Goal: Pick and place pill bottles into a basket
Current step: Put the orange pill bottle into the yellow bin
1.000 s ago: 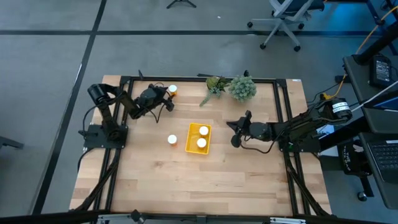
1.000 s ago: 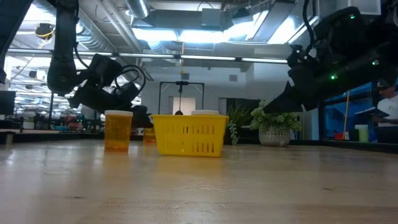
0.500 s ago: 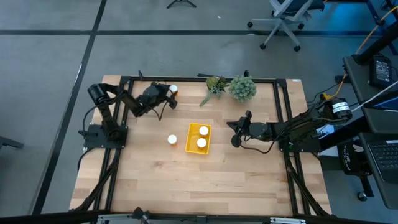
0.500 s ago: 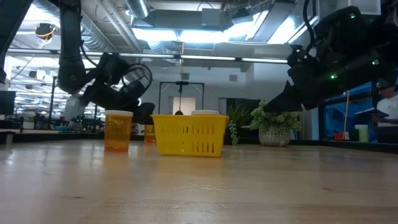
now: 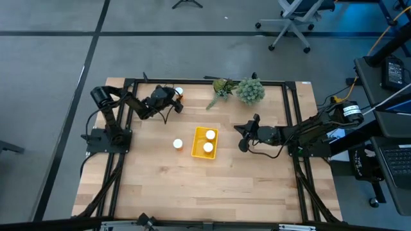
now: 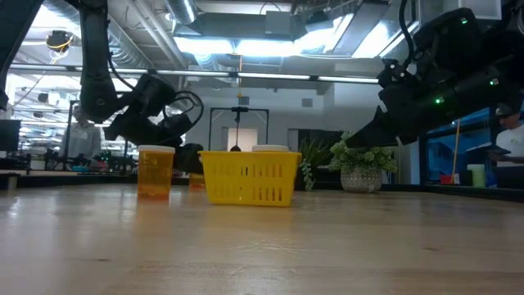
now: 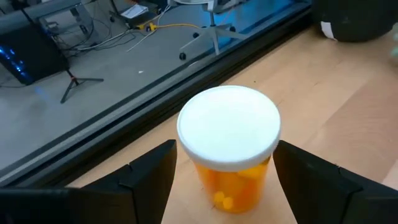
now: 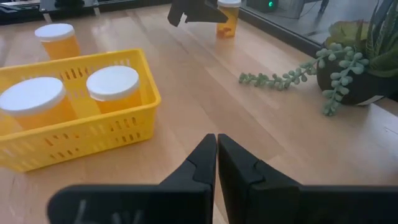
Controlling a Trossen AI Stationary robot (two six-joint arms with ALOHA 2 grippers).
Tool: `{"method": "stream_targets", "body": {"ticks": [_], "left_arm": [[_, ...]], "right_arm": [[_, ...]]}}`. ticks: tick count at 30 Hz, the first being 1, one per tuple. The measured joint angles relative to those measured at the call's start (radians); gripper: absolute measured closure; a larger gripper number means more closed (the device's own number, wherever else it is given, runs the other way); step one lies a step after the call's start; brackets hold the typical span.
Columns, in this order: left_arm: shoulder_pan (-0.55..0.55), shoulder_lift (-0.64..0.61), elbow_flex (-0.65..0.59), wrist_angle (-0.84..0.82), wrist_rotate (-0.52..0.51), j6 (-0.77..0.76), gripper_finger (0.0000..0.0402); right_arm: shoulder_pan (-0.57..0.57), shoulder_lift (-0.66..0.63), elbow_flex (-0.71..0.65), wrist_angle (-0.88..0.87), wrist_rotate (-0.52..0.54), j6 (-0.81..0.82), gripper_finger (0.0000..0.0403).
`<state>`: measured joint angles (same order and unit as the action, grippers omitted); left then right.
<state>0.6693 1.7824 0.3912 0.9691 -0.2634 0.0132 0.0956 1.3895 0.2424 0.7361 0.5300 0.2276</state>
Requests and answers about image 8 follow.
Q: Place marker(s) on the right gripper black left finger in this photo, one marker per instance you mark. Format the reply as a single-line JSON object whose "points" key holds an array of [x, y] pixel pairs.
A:
{"points": [[186, 199]]}

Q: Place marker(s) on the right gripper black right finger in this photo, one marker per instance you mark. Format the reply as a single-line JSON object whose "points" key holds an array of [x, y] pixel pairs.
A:
{"points": [[264, 199]]}

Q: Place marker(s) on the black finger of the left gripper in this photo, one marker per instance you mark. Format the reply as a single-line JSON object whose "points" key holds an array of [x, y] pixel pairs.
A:
{"points": [[178, 12], [206, 14]]}

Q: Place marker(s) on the amber pill bottle white cap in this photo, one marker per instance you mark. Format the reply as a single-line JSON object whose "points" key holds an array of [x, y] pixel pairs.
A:
{"points": [[228, 28], [113, 84], [31, 96], [57, 43]]}

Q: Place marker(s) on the yellow plastic slotted basket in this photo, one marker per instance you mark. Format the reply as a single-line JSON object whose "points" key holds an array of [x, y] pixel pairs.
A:
{"points": [[77, 140]]}

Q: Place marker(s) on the black box with green light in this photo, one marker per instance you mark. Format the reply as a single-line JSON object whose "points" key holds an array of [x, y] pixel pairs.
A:
{"points": [[261, 4]]}

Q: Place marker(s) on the succulent plant in dark pot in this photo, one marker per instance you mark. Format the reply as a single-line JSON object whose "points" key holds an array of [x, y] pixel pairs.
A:
{"points": [[357, 87]]}

